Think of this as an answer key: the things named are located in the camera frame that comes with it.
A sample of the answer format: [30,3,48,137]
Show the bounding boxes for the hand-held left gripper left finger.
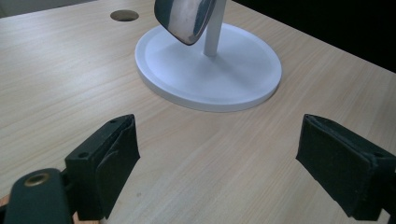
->
[64,113,141,221]

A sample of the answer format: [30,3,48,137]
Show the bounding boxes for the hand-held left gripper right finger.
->
[295,113,396,221]

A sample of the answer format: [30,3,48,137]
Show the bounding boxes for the steel ladle with wooden handle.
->
[153,0,218,47]

